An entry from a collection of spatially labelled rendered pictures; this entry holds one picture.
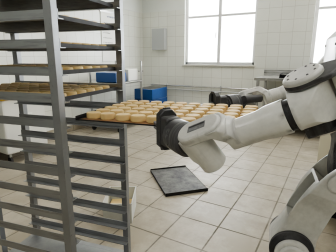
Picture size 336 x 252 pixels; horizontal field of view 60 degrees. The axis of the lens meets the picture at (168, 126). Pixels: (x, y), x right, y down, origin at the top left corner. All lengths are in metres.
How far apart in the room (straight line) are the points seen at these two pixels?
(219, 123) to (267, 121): 0.10
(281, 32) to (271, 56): 0.42
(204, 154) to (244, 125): 0.12
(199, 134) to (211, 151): 0.07
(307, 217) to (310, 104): 0.57
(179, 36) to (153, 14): 0.77
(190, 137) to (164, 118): 0.18
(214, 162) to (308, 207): 0.48
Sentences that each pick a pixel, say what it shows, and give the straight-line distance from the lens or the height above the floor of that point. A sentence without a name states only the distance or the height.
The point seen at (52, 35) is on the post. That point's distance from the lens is 1.01.
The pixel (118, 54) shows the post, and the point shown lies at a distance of 1.39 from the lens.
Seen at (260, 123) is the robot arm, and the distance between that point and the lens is 0.61.
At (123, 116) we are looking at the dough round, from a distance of 0.97.
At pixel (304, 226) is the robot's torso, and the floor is 0.64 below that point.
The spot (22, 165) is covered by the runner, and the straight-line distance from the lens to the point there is 1.24.
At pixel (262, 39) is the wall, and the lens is 5.55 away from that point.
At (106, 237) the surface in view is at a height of 0.23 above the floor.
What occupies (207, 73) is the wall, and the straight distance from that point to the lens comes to 5.84.
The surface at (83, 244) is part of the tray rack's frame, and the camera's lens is 1.85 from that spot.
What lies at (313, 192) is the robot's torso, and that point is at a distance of 1.03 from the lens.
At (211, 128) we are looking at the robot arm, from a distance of 0.62.
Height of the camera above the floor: 1.19
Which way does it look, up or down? 13 degrees down
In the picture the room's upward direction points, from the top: straight up
